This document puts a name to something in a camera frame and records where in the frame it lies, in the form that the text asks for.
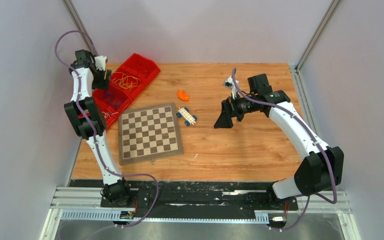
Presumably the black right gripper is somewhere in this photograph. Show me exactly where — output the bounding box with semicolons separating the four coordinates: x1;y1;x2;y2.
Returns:
214;91;258;129

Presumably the yellow wire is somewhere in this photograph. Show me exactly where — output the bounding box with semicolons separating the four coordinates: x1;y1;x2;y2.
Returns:
112;72;143;92

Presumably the orange pipe elbow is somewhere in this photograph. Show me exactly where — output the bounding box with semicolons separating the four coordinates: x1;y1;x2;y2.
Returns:
177;90;190;102

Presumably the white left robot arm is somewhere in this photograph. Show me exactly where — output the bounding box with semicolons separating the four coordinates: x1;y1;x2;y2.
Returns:
64;49;133;207

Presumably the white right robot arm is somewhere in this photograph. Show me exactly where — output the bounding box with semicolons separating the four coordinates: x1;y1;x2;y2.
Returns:
213;71;344;209

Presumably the red plastic bin tray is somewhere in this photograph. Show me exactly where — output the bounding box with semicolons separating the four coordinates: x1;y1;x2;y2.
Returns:
92;53;161;129

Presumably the white blue toy car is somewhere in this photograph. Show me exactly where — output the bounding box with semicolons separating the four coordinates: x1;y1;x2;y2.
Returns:
176;107;197;126

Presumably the wooden chessboard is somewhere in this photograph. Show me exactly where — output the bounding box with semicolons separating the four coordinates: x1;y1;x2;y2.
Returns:
118;102;184;165

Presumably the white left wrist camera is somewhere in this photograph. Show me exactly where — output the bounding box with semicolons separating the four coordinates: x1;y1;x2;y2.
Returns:
94;55;108;71

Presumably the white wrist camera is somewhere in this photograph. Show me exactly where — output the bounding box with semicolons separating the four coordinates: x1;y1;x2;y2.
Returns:
94;55;108;71
223;76;238;99

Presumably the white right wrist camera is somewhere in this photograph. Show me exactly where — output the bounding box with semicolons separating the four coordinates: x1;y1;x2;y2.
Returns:
223;76;238;99

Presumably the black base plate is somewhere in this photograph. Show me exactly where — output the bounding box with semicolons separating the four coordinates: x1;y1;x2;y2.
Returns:
69;180;334;220

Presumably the aluminium frame rail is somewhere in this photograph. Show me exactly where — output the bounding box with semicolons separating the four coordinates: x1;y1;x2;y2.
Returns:
40;182;360;240

